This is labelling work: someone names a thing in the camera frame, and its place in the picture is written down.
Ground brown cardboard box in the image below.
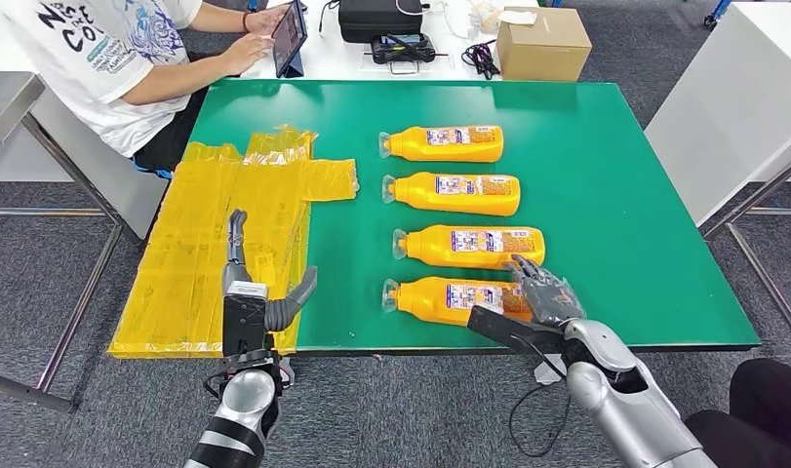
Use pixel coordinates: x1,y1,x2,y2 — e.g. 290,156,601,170
494,6,593,84

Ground black carrying case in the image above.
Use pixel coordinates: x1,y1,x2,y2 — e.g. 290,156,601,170
336,0,426,45

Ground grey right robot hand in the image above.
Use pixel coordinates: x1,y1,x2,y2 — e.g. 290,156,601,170
503,253,587,328

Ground black cable bundle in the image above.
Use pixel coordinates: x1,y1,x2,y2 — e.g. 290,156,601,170
459,38,503,82

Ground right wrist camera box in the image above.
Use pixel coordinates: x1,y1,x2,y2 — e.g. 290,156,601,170
465,304,565,355

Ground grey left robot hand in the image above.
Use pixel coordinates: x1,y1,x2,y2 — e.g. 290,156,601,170
221,208,319,334

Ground crumpled white plastic bag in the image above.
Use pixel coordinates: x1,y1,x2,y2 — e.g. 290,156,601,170
465,0,507,35

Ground steel frame table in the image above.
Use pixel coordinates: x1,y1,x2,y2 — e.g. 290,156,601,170
0,70,145,414

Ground orange detergent bottle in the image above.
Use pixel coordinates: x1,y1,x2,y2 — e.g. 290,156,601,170
379,172,522,217
379,276,535,328
376,125,505,165
390,224,547,271

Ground person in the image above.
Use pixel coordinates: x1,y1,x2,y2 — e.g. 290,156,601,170
0,0,293,178
682,358,791,468

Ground blue metal frame foot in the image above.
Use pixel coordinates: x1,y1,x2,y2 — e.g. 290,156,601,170
702,0,735,28

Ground person's right hand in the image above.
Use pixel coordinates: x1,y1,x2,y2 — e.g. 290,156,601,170
218,33,277,77

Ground person's left hand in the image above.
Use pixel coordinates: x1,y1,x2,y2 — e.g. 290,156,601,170
247,5,292,37

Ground grey tablet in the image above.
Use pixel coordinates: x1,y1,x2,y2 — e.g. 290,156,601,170
270,0,309,80

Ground white cable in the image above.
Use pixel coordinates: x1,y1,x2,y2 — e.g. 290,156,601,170
394,0,477,41

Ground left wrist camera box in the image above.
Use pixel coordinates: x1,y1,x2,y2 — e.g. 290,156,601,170
220,280,270,361

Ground black floor cable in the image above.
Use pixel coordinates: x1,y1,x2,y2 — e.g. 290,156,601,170
507,380,573,460

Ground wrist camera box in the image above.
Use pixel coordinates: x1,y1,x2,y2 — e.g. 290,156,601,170
465,304,565,355
220,280,270,361

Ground black handheld controller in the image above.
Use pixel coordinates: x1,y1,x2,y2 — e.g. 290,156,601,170
364,32,450,76

